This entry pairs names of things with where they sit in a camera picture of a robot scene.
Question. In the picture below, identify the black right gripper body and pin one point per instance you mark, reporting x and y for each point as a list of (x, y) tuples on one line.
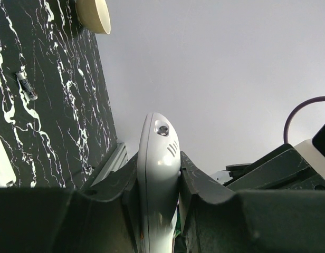
[(283, 168)]

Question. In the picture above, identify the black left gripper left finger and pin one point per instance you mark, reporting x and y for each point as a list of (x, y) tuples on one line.
[(103, 218)]

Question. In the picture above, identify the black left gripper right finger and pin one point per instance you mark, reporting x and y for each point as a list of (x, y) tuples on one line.
[(217, 219)]

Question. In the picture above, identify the green AA battery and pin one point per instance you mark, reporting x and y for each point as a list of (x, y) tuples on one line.
[(178, 224)]

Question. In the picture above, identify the white remote control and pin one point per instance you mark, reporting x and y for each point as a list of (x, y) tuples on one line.
[(158, 172)]

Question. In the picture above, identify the white battery cover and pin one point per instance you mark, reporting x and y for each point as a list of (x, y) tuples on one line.
[(7, 175)]

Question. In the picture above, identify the black orange battery right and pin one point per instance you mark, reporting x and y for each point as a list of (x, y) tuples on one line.
[(26, 85)]

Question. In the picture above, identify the cream bowl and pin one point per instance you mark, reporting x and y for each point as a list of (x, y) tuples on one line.
[(94, 15)]

